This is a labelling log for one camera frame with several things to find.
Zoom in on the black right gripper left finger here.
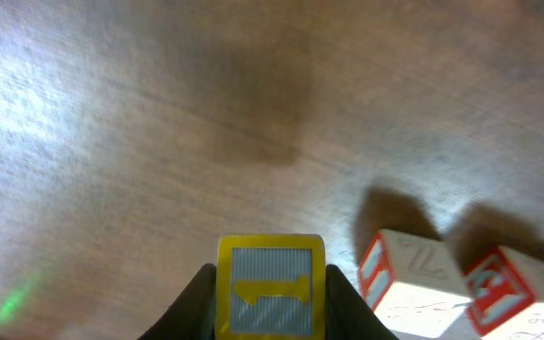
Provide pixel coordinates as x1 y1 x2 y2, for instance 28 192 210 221
139 263 216 340

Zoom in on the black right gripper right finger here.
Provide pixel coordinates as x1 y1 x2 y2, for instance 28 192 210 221
325 264 398 340

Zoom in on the block with red I and fish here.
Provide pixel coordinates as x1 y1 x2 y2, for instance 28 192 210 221
357 229 472 338

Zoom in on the block with yellow I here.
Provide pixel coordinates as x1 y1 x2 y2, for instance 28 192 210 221
214 234 326 340

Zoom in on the block with red letter side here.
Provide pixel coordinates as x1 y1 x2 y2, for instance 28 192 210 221
465 246 544 340

